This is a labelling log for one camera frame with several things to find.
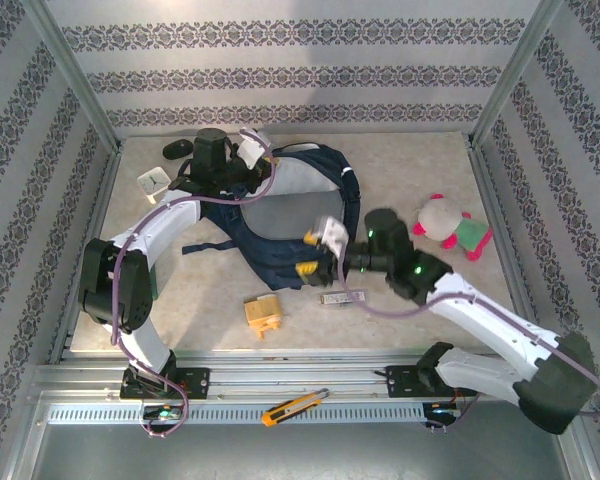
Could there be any aluminium mounting rail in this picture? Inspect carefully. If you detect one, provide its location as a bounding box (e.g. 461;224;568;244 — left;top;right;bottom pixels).
29;348;571;404

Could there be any aluminium side rail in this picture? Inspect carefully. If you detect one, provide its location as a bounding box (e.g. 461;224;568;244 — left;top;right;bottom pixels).
467;144;551;360
49;147;124;364

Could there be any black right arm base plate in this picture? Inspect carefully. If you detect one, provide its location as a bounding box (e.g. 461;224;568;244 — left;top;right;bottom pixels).
374;364;479;400

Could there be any right controller circuit board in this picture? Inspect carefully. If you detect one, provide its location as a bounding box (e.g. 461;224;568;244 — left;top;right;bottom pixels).
424;402;464;420

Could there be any yellow wooden block toy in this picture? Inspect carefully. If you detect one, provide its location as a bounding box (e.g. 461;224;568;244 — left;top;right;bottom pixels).
243;294;285;341

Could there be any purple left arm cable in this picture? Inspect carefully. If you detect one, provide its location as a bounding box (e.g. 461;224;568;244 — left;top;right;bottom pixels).
110;127;279;440

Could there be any navy blue backpack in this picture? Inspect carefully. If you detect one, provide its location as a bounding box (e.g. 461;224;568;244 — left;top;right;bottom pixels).
181;143;364;291

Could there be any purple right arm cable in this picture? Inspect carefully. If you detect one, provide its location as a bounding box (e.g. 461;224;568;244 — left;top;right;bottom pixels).
335;247;600;436

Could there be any slotted grey cable duct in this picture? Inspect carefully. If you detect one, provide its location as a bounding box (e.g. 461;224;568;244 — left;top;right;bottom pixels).
47;403;426;426

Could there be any small white desk clock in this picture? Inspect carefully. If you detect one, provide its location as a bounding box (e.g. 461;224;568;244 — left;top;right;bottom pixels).
136;168;174;205

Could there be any controller circuit board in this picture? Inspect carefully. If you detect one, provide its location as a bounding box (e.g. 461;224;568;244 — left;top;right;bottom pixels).
142;405;184;422
424;402;464;420

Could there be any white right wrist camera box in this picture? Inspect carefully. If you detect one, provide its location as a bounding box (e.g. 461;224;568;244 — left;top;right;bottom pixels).
313;215;351;257

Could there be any aluminium frame post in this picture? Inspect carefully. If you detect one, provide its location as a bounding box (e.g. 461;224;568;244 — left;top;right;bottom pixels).
467;0;564;149
22;0;124;151

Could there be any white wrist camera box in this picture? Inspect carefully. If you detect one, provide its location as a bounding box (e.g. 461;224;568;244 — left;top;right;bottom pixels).
313;215;351;257
235;128;272;170

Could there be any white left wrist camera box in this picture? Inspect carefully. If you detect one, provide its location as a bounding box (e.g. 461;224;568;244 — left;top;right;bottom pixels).
235;128;272;170

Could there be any orange utility knife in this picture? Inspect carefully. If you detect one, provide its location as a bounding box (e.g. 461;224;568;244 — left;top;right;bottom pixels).
261;388;330;428

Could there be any white pink green plush toy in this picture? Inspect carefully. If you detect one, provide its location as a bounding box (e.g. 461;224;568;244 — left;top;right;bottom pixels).
410;193;494;263

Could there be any left controller circuit board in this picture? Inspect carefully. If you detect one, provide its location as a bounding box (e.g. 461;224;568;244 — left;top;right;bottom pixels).
142;405;184;422

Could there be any black computer mouse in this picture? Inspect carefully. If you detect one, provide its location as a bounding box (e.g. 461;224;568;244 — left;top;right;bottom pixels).
161;139;195;161

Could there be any grey sheet metal tray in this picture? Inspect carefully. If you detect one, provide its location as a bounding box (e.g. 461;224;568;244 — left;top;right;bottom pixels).
9;392;596;480

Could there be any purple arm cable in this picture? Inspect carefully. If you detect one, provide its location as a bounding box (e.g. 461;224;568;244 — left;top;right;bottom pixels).
335;247;600;436
110;127;279;440

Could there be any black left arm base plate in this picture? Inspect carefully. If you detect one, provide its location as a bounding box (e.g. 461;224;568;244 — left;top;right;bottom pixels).
119;367;211;401

